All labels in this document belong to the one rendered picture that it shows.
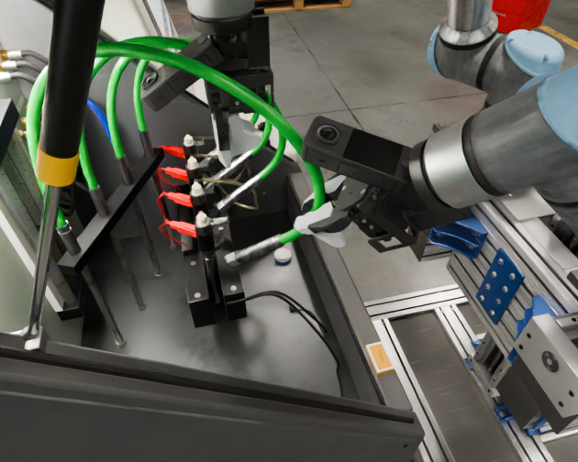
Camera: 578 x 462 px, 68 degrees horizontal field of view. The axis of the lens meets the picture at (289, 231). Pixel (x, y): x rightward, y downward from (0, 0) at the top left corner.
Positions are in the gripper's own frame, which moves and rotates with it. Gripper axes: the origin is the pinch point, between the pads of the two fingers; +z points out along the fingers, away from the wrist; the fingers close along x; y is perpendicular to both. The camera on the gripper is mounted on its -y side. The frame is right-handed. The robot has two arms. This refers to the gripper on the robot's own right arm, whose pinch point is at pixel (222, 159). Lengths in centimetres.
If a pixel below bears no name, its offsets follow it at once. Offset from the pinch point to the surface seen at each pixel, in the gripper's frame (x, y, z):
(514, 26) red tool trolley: 288, 292, 101
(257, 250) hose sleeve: -12.1, 2.3, 7.4
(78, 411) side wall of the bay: -35.0, -16.1, -2.8
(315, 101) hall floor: 239, 92, 123
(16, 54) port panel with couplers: 28.2, -29.8, -7.4
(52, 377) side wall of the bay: -34.3, -16.4, -7.2
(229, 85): -11.3, 0.9, -16.6
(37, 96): -2.9, -19.5, -13.8
